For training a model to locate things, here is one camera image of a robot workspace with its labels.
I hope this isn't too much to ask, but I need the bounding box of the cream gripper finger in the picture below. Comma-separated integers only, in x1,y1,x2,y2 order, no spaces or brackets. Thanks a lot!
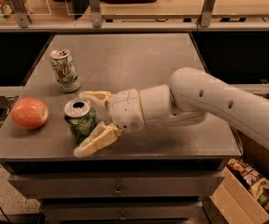
74,121,121,158
78,91,114,111

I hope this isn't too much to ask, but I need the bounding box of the upper drawer with knob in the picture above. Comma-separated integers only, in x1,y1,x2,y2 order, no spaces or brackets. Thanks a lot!
9,172,224,199

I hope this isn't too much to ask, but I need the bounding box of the middle metal bracket post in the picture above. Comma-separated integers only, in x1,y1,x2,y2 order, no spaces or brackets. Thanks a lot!
89,0,102,28

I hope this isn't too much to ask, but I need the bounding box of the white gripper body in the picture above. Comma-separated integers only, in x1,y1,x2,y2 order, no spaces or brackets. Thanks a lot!
107,89,145,133

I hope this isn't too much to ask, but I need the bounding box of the brown snack bag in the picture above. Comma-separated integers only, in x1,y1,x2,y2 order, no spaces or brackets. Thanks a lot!
227,159,262,188

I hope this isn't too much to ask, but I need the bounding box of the left metal bracket post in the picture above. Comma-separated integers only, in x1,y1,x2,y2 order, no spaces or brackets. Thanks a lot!
10,0,31,28

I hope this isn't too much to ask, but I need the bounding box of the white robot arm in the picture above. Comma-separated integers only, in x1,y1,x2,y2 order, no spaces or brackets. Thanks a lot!
74,67,269,158

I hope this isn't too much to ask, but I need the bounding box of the green soda can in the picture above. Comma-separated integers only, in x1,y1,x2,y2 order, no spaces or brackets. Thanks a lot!
64,97,97,145

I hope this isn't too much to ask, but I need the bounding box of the cardboard box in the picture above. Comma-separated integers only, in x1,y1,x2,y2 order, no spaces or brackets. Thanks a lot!
210,131,269,224

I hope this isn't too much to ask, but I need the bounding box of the grey metal drawer cabinet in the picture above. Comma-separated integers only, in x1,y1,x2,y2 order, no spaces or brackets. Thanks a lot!
0,34,241,224

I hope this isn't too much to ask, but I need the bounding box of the white 7up can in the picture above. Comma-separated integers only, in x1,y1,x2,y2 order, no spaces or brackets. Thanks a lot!
50,49,81,92

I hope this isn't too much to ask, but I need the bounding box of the orange snack package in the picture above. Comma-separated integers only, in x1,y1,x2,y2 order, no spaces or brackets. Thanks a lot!
0,0,33,22

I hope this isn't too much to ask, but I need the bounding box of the right metal bracket post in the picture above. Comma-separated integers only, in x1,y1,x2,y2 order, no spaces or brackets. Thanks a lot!
198,0,216,27

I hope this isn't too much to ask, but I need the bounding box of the lower drawer with knob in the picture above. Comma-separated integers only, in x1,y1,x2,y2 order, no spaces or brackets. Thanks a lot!
40,202,203,221

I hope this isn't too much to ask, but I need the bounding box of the metal bracket post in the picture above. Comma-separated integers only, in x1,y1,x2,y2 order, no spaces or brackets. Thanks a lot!
10,0,31,28
198,0,216,27
89,0,102,28

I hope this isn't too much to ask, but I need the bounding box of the yellow green chip bag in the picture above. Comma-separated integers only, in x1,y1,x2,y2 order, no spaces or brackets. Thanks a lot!
248,177,269,200

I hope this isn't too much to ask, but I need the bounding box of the drawer with knob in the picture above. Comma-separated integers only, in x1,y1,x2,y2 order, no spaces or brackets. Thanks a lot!
9,172,224,199
40,202,203,221

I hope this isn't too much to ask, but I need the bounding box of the red apple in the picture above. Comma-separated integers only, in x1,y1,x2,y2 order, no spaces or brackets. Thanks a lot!
11,98,49,130

